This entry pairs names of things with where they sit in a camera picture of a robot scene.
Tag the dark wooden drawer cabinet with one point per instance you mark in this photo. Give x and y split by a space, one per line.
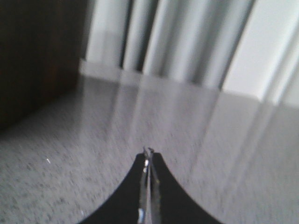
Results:
40 47

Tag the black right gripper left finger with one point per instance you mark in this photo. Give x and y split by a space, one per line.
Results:
128 203

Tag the white curtain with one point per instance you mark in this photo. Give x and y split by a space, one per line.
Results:
247 47

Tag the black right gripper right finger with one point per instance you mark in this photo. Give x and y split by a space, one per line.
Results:
169 202

